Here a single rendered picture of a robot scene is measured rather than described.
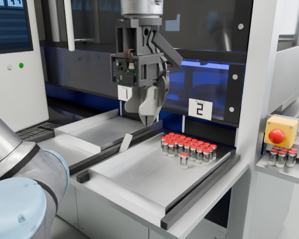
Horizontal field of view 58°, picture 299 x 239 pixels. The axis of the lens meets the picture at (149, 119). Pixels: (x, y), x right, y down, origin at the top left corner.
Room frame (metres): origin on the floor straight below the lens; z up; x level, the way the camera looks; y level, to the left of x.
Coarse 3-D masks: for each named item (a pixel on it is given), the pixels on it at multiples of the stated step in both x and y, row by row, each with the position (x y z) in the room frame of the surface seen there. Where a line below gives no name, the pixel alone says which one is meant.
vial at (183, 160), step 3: (183, 156) 0.70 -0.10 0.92; (186, 156) 0.70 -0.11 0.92; (180, 159) 0.71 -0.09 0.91; (183, 159) 0.70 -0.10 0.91; (186, 159) 0.70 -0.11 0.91; (180, 162) 0.71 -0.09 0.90; (183, 162) 0.70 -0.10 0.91; (186, 162) 0.70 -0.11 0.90; (180, 165) 0.71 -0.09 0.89; (183, 165) 0.70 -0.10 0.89; (186, 165) 0.70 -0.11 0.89; (183, 168) 0.70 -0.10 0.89; (186, 168) 0.70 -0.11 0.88
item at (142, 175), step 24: (144, 144) 0.83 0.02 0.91; (96, 168) 0.66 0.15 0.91; (120, 168) 0.71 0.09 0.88; (144, 168) 0.71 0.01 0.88; (168, 168) 0.71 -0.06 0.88; (192, 168) 0.71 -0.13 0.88; (216, 168) 0.67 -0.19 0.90; (120, 192) 0.57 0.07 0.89; (144, 192) 0.59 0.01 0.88; (168, 192) 0.59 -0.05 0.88
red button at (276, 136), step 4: (272, 132) 0.68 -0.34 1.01; (276, 132) 0.67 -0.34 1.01; (280, 132) 0.67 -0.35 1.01; (268, 136) 0.69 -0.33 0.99; (272, 136) 0.68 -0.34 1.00; (276, 136) 0.67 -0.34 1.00; (280, 136) 0.67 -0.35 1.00; (284, 136) 0.67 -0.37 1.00; (272, 140) 0.68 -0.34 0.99; (276, 140) 0.67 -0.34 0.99; (280, 140) 0.67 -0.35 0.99
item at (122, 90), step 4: (120, 88) 1.09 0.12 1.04; (124, 88) 1.07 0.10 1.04; (128, 88) 1.06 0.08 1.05; (120, 92) 1.09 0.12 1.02; (124, 92) 1.07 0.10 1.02; (128, 92) 1.06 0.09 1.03; (120, 96) 1.09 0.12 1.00; (124, 96) 1.07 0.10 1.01; (128, 96) 1.06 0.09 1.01; (124, 100) 1.07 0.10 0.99
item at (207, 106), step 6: (192, 102) 0.87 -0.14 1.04; (198, 102) 0.86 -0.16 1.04; (204, 102) 0.85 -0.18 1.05; (210, 102) 0.83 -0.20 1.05; (192, 108) 0.87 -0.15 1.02; (204, 108) 0.85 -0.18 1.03; (210, 108) 0.83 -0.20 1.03; (192, 114) 0.87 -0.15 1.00; (204, 114) 0.84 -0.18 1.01; (210, 114) 0.83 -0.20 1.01
